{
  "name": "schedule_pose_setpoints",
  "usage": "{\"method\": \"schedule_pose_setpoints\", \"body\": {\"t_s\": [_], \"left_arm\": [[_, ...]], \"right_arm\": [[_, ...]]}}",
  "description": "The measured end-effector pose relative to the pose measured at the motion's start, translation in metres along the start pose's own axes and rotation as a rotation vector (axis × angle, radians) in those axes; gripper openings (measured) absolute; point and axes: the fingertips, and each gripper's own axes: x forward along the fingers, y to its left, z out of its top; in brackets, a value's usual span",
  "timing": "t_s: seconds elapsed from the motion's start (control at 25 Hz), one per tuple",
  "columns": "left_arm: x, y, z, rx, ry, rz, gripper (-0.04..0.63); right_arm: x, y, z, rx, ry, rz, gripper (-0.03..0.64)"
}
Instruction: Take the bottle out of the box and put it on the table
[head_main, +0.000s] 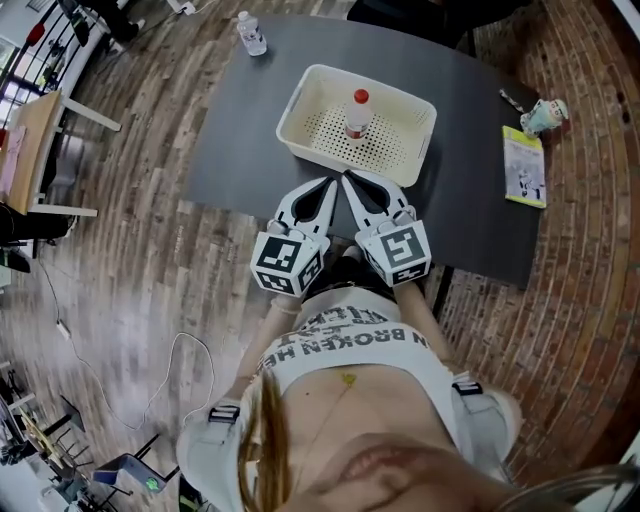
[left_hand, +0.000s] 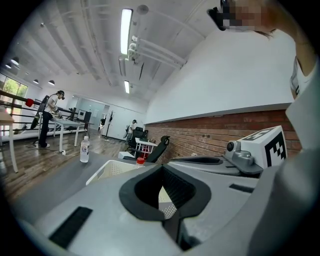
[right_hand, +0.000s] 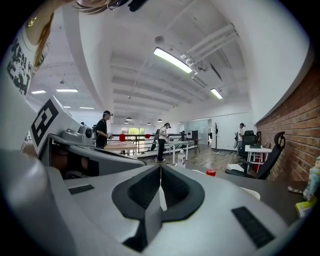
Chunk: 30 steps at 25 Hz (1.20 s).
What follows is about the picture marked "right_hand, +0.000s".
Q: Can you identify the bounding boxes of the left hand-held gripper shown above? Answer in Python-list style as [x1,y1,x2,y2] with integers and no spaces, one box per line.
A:
[29,94,141,180]

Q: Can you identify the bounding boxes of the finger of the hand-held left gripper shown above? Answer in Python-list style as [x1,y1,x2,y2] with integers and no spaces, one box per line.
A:
[67,144,148,176]

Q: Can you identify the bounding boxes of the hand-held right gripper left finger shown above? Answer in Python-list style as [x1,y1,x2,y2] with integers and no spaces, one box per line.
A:
[46,163,162,256]

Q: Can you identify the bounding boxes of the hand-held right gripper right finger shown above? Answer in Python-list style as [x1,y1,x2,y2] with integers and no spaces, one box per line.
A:
[147,163,288,256]

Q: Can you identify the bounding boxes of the cream perforated plastic basket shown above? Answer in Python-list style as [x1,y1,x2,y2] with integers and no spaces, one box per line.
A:
[159,169,262,213]

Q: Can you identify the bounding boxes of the clear plastic water bottle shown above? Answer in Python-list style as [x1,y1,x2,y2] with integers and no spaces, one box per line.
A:
[176,149,187,169]

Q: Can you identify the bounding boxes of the person's left forearm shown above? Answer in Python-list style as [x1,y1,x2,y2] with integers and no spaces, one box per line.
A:
[21,143,38,158]

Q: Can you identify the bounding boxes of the person's left hand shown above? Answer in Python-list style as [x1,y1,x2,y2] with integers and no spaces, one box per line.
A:
[51,147,90,173]

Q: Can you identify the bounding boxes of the wooden work table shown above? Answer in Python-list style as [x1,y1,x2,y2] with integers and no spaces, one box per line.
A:
[103,141,139,158]

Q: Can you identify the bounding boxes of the black metal railing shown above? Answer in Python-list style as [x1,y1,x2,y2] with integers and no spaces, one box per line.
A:
[107,133,198,155]

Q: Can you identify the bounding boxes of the bright window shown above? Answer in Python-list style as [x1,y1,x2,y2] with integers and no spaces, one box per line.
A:
[127,126,146,136]

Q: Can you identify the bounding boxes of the white floor cabinet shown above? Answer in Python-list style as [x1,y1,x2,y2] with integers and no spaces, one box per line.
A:
[226,163,245,174]

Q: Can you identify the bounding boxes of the dark grey table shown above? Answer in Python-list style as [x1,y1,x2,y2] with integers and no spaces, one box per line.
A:
[216,172,311,227]

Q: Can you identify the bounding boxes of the white work table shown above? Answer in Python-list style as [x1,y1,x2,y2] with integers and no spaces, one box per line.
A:
[165,139,203,161]

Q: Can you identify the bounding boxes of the black coat rack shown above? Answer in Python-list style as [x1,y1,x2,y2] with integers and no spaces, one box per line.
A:
[211,121,221,151]

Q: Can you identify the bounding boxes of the small white side table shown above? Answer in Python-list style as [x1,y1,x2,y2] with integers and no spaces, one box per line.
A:
[244,144,273,174]

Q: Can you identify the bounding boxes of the black office chair with headrest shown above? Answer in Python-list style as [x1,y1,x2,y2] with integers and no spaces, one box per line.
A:
[224,131,287,181]

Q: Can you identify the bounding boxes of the yellow booklet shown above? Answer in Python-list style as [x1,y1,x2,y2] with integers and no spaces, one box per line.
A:
[294,199,318,219]

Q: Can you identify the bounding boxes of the person's white printed shirt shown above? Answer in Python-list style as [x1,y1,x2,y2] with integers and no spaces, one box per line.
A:
[0,23,51,151]

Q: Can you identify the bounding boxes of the black hanging ceiling panel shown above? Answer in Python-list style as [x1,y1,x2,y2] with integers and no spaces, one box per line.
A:
[209,62,223,82]

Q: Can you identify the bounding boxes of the person's neck and chest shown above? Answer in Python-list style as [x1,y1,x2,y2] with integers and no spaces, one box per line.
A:
[26,11,55,68]

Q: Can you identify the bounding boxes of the thin-rimmed eyeglasses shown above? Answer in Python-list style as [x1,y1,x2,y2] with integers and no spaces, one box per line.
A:
[107,0,122,11]

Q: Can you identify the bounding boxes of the white ceiling pipes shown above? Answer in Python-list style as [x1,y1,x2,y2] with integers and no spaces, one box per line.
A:
[179,23,238,73]

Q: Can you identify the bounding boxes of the patterned lanyard strap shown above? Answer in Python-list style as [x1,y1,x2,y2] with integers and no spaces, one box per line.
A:
[287,186,308,195]

